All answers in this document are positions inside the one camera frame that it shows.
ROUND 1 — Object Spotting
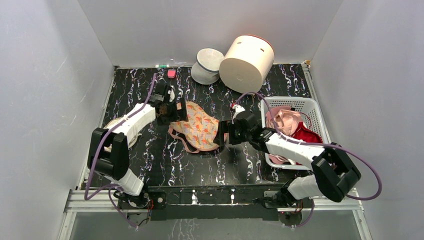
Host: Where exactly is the white plastic basket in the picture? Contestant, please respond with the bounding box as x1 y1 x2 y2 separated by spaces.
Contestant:
260 96 331 171

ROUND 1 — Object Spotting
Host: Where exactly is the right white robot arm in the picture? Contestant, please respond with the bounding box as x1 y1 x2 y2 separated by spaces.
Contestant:
213 105 362 207

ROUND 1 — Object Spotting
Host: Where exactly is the small green white object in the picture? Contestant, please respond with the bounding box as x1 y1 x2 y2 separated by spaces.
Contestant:
155 64 170 69

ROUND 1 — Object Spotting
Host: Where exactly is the pink bra in basket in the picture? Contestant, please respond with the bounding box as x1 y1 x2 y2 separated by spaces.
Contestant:
265 105 304 166

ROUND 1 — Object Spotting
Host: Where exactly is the cream cylindrical hamper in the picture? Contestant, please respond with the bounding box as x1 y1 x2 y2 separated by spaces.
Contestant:
219 35 275 94

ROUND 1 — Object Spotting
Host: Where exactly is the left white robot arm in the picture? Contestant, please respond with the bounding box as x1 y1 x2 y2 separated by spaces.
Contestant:
86 83 188 208

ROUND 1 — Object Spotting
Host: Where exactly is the small pink object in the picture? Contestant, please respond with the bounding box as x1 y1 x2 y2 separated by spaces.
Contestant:
167 69 177 79

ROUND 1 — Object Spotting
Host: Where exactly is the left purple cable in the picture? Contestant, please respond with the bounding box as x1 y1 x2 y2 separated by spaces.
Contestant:
83 72 158 229

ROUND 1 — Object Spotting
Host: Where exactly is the purple cable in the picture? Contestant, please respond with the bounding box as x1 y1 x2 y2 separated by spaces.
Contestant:
83 72 158 229
231 91 383 229

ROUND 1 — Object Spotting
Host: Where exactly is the red garment in basket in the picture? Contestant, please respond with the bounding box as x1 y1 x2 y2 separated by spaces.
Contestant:
291 121 324 167

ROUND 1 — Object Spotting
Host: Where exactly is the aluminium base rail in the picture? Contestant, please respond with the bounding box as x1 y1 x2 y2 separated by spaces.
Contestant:
58 185 371 240

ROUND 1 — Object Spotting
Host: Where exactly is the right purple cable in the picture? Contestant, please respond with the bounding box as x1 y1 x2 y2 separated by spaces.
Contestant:
231 91 383 229

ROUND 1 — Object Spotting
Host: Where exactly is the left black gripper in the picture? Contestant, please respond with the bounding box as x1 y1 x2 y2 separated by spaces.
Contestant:
158 98 188 126

